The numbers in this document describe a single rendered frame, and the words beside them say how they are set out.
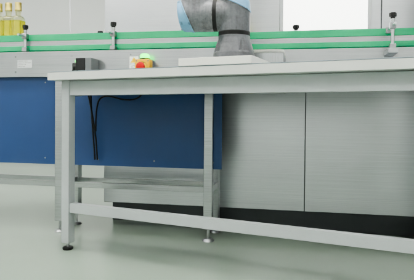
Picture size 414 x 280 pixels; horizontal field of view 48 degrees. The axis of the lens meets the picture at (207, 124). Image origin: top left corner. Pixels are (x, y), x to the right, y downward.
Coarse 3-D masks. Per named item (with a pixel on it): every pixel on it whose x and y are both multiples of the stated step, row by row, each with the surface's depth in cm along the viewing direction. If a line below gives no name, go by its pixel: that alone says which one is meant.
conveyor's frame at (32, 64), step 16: (208, 48) 210; (352, 48) 207; (368, 48) 206; (384, 48) 204; (400, 48) 202; (0, 64) 232; (16, 64) 230; (32, 64) 228; (48, 64) 226; (64, 64) 225; (112, 64) 220; (128, 64) 218; (160, 64) 215; (176, 64) 213
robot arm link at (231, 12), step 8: (216, 0) 168; (224, 0) 165; (232, 0) 164; (240, 0) 164; (248, 0) 167; (216, 8) 165; (224, 8) 165; (232, 8) 164; (240, 8) 164; (248, 8) 167; (216, 16) 165; (224, 16) 165; (232, 16) 164; (240, 16) 164; (248, 16) 167; (216, 24) 167; (224, 24) 165; (232, 24) 164; (240, 24) 164; (248, 24) 167
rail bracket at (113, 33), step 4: (112, 24) 219; (112, 28) 219; (108, 32) 214; (112, 32) 217; (116, 32) 220; (112, 36) 219; (116, 36) 221; (112, 40) 219; (112, 44) 219; (112, 48) 219; (116, 48) 221
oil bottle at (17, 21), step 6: (18, 6) 245; (18, 12) 245; (12, 18) 244; (18, 18) 243; (24, 18) 247; (12, 24) 244; (18, 24) 243; (24, 24) 247; (12, 30) 244; (18, 30) 243
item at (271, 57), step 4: (272, 52) 186; (276, 52) 186; (280, 52) 186; (256, 56) 188; (260, 56) 187; (264, 56) 187; (268, 56) 187; (272, 56) 186; (276, 56) 186; (280, 56) 186; (284, 56) 193; (268, 60) 187; (272, 60) 186; (276, 60) 186; (280, 60) 186; (284, 60) 194
